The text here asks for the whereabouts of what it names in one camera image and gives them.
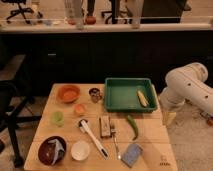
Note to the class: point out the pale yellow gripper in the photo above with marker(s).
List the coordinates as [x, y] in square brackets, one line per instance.
[168, 117]

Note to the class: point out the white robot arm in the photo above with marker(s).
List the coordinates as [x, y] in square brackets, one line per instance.
[186, 83]

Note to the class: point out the green plastic tray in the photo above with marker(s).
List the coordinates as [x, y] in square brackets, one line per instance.
[120, 95]

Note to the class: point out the yellow corn cob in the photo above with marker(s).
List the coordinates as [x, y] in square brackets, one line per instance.
[142, 98]

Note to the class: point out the green chili pepper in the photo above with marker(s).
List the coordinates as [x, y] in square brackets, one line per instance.
[133, 124]

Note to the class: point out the blue sponge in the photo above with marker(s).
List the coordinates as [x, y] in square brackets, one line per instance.
[131, 155]

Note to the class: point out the wooden block box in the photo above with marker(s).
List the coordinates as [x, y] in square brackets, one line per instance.
[105, 126]

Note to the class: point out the small orange cup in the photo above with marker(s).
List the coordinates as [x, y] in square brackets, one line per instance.
[79, 109]

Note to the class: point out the white bowl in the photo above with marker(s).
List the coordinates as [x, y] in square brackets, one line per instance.
[80, 150]

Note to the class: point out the orange bowl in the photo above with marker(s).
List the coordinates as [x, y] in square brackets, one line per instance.
[68, 93]

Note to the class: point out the green plastic cup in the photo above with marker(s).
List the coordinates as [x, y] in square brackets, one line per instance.
[57, 118]

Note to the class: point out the grey crumpled cloth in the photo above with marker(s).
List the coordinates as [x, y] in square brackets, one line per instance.
[59, 150]

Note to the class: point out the dark red bowl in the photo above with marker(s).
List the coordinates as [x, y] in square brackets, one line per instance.
[46, 150]

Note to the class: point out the black office chair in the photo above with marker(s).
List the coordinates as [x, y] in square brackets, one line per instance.
[9, 118]

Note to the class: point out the background office chair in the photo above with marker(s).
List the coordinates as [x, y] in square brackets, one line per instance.
[22, 11]

